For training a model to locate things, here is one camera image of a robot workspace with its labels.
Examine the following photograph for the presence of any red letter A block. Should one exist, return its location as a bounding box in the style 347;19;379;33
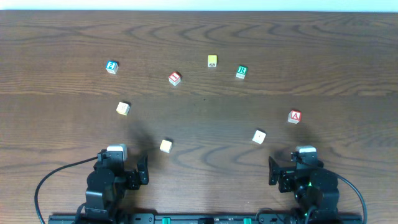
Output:
287;110;302;124

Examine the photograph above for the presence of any blue number 2 block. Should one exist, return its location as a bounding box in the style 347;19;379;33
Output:
105;61;119;75

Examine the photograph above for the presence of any red letter I block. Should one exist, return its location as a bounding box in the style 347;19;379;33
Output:
169;72;181;86

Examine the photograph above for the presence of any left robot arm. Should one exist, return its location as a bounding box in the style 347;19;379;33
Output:
82;149;149;223

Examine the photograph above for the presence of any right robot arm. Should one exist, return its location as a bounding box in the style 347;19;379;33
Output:
268;149;340;223

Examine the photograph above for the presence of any white picture wooden block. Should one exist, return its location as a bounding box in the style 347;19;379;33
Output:
252;129;266;144

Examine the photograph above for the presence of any yellow wooden block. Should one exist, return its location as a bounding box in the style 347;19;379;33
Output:
160;139;172;153
208;55;218;67

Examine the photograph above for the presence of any tan patterned wooden block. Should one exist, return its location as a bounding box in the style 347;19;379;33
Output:
116;102;130;116

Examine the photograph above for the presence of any green letter R block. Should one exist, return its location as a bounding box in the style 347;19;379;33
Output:
236;65;248;79

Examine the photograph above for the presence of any yellow top wooden block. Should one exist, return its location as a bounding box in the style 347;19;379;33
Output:
208;55;218;67

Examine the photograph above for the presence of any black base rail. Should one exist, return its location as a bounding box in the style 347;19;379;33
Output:
48;213;363;224

